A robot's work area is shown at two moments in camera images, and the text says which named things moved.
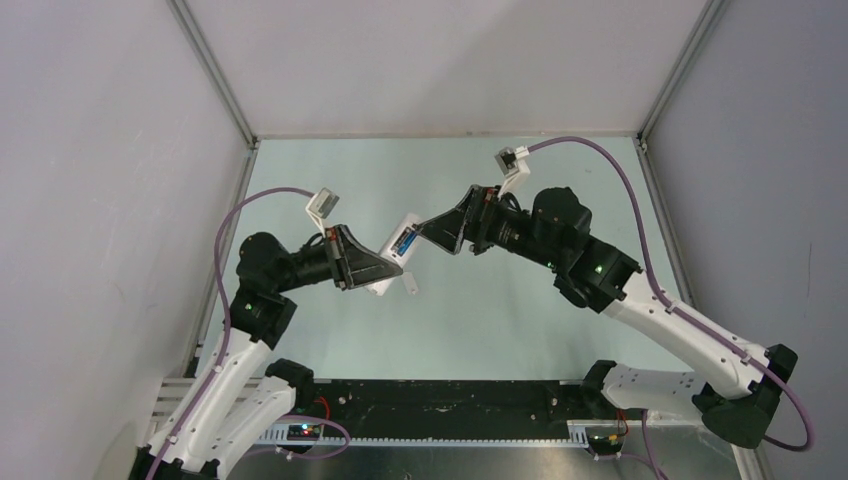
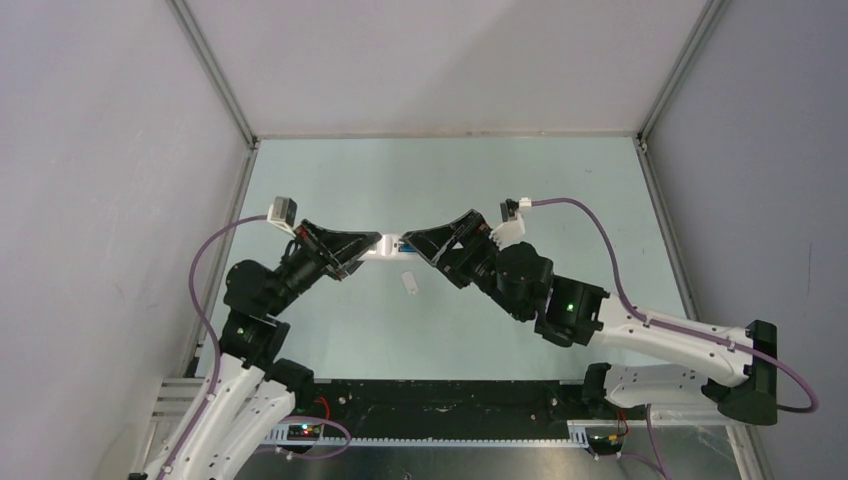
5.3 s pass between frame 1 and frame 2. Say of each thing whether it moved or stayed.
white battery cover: stayed
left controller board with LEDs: stayed
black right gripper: moved
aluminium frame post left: stayed
